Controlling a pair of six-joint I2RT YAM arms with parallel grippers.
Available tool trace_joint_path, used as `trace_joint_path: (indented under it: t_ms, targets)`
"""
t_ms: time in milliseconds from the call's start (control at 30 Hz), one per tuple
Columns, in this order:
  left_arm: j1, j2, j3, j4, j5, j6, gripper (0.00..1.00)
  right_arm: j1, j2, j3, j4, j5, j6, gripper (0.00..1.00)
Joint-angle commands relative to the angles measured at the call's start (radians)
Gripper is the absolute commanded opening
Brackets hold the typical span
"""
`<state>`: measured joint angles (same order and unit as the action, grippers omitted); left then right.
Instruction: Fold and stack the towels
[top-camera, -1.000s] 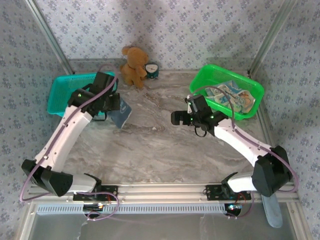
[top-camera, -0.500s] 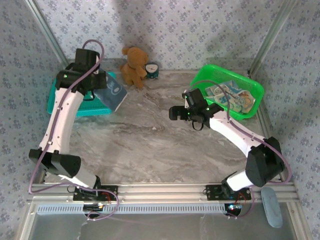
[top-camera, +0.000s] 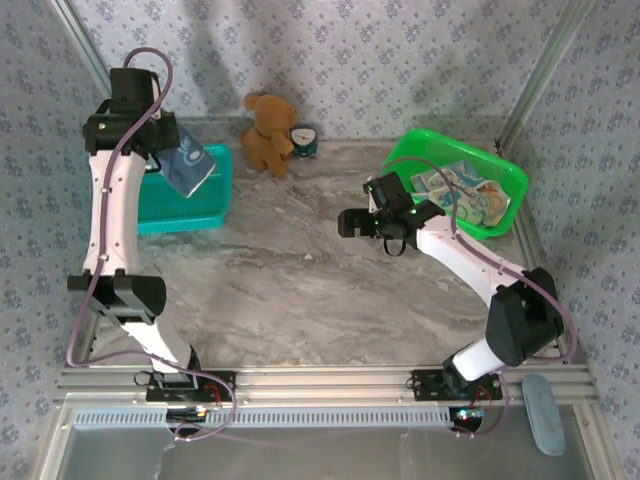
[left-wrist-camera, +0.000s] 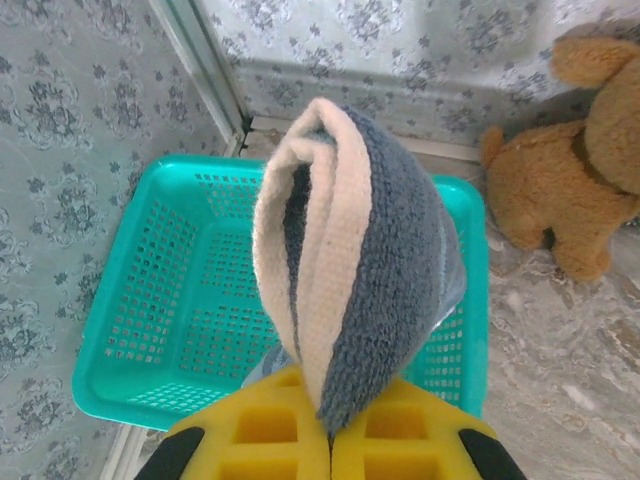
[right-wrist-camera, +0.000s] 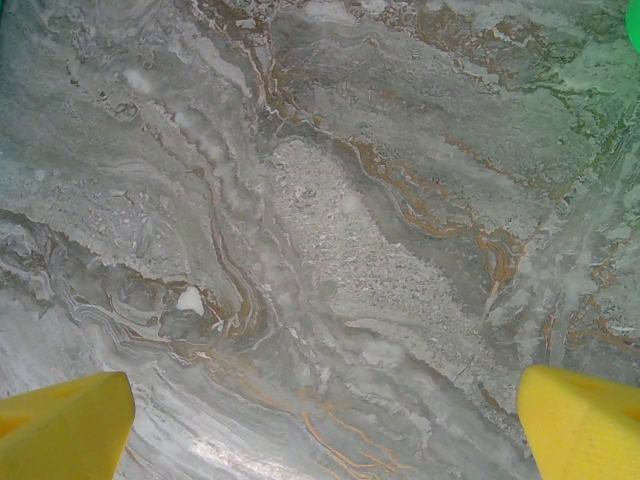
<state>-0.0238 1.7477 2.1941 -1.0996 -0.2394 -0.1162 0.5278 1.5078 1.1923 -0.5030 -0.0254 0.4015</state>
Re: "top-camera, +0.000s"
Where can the blue towel with pale print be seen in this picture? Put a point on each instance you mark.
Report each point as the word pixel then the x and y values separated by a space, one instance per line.
pixel 187 165

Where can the cream towel with teal bunnies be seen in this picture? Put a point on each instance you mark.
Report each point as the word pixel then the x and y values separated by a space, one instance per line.
pixel 437 182

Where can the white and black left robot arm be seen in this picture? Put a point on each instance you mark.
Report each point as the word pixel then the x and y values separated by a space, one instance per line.
pixel 122 215

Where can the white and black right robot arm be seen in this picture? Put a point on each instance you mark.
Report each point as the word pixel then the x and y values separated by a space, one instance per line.
pixel 460 255

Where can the teal plastic basket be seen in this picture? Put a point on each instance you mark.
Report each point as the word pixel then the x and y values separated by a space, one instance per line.
pixel 175 210

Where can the green plastic basket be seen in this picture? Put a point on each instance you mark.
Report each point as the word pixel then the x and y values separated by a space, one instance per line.
pixel 400 150

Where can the small teal alarm clock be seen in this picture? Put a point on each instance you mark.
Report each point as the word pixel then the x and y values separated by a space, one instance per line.
pixel 303 141

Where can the brown teddy bear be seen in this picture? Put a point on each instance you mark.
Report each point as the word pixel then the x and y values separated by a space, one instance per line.
pixel 267 130

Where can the small circuit board with lights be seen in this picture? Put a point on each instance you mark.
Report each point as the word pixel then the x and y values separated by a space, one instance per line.
pixel 192 412
pixel 467 415

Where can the grey metal lower shelf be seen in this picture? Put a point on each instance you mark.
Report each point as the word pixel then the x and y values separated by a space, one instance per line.
pixel 320 457

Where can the blue-grey oblong pad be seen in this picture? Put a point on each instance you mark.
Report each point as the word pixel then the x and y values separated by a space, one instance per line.
pixel 542 415

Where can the aluminium frame post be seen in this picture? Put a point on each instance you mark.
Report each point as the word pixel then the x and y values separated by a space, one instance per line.
pixel 556 50
pixel 87 47

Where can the aluminium table side rail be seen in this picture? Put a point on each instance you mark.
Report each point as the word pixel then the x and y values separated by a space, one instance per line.
pixel 525 245
pixel 87 345

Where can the aluminium front rail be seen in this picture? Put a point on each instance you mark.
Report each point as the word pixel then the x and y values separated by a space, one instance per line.
pixel 320 385

